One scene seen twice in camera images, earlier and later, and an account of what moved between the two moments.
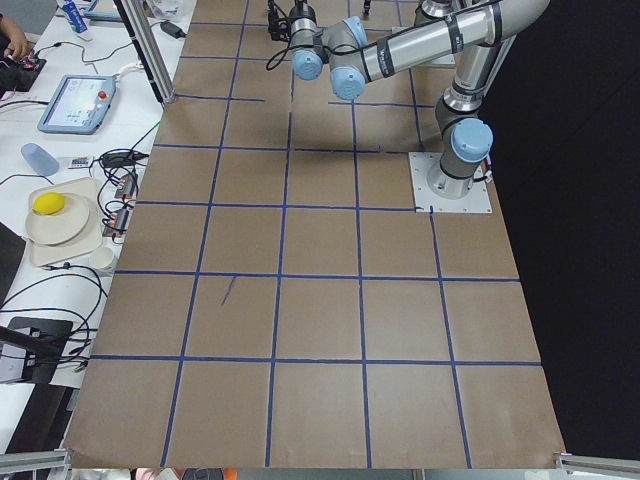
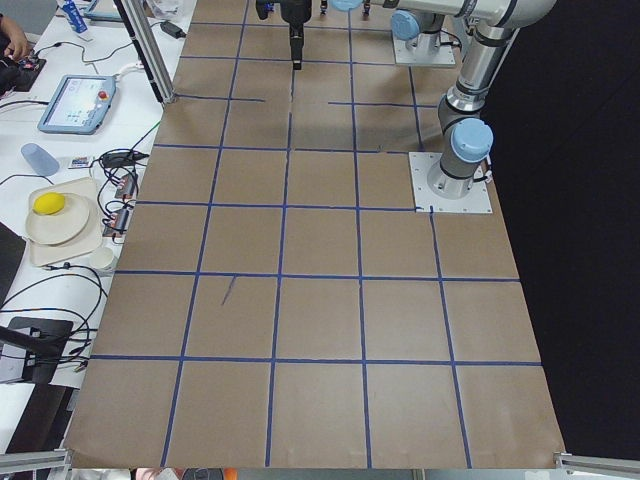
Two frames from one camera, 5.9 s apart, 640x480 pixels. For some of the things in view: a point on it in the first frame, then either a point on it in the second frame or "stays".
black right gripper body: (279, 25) to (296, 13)
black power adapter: (172, 30) stays
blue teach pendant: (78, 105) stays
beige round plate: (57, 228) stays
